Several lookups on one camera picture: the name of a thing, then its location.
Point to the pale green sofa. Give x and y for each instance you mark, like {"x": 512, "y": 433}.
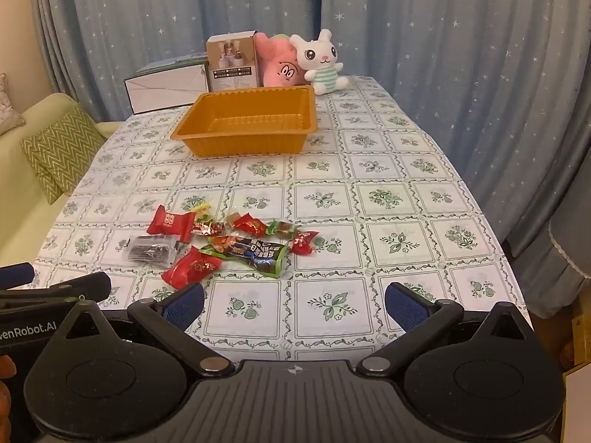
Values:
{"x": 18, "y": 212}

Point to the pink plush toy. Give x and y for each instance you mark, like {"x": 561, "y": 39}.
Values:
{"x": 277, "y": 64}

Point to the red foil candy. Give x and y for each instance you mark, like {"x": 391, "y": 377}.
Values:
{"x": 249, "y": 224}

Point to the blue star curtain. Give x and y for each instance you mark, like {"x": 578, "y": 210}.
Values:
{"x": 461, "y": 55}
{"x": 138, "y": 9}

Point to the clear wrapped caramel candy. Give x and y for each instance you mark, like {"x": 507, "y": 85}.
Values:
{"x": 232, "y": 218}

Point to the large red candy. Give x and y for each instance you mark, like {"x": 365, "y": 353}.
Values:
{"x": 168, "y": 224}

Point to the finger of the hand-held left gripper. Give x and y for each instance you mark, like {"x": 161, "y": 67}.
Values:
{"x": 14, "y": 275}
{"x": 69, "y": 287}

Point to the brown red candy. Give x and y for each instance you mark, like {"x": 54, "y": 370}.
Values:
{"x": 208, "y": 228}

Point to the green red candy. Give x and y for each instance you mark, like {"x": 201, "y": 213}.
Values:
{"x": 281, "y": 228}

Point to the person's left hand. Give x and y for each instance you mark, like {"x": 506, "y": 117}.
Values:
{"x": 4, "y": 369}

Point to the white bunny plush toy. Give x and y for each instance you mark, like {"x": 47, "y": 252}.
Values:
{"x": 318, "y": 55}

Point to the green zigzag pillow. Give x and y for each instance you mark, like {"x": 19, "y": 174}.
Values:
{"x": 60, "y": 147}

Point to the dark green snack packet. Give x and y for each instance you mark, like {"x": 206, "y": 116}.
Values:
{"x": 249, "y": 251}

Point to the orange plastic tray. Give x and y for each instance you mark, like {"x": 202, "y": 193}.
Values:
{"x": 240, "y": 140}

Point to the small red candy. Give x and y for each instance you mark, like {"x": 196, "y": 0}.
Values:
{"x": 304, "y": 242}

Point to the yellow wrapped candy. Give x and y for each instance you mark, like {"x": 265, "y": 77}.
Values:
{"x": 203, "y": 212}

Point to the white flat carton box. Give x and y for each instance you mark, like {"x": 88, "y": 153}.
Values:
{"x": 161, "y": 90}

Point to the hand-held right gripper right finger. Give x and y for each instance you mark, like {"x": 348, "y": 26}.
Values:
{"x": 405, "y": 307}

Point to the clear packet of dark snack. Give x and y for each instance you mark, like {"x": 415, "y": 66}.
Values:
{"x": 147, "y": 251}

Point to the brown printed cardboard box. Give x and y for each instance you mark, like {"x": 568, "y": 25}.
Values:
{"x": 231, "y": 62}

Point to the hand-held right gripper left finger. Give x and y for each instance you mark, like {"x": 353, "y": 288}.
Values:
{"x": 184, "y": 307}

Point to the blue lace trimmed cloth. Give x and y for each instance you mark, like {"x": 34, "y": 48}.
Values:
{"x": 570, "y": 244}

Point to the red gold print snack packet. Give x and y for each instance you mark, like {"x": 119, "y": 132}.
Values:
{"x": 191, "y": 267}

